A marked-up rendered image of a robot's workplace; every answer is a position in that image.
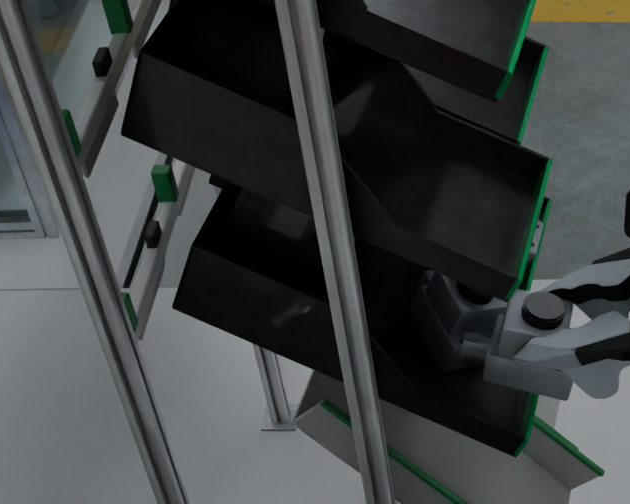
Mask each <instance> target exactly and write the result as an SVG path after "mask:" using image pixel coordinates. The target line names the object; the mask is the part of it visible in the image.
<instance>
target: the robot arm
mask: <svg viewBox="0 0 630 504"><path fill-rule="evenodd" d="M624 231H625V234H626V235H627V236H628V237H629V238H630V191H629V192H628V193H627V194H626V207H625V221H624ZM539 292H549V293H552V294H554V295H556V296H558V297H559V298H560V299H564V300H568V301H571V302H573V304H575V305H576V306H577V307H578V308H579V309H580V310H581V311H583V312H584V313H585V314H586V315H587V316H588V317H589V318H590V319H591V320H592V321H590V322H589V323H587V324H585V325H583V326H580V327H577V328H564V329H561V330H559V331H557V332H555V333H554V334H551V335H548V336H542V337H532V338H531V339H530V340H529V341H528V342H527V343H526V344H525V345H524V346H523V347H522V348H521V349H520V350H519V351H518V352H517V353H516V354H515V355H514V357H513V358H514V361H515V362H516V364H517V365H521V366H526V367H530V368H537V369H552V368H553V369H559V370H560V371H561V372H562V373H563V374H565V375H566V376H567V377H568V378H569V379H570V380H571V381H572V382H574V383H575V384H576V385H577V386H578V387H579V388H580V389H581V390H583V391H584V392H585V393H586V394H587V395H588V396H590V397H592V398H596V399H605V398H608V397H611V396H613V395H615V394H616V393H617V391H618V389H619V375H620V371H621V370H622V369H624V368H625V367H628V366H630V319H629V312H630V248H627V249H624V250H622V251H619V252H616V253H614V254H611V255H608V256H605V257H603V258H600V259H597V260H595V261H593V262H592V265H588V266H585V267H583V268H580V269H578V270H576V271H574V272H572V273H570V274H568V275H566V276H564V277H563V278H561V279H559V280H558V281H556V282H554V283H552V284H551V285H549V286H547V287H545V288H544V289H542V290H541V291H539Z"/></svg>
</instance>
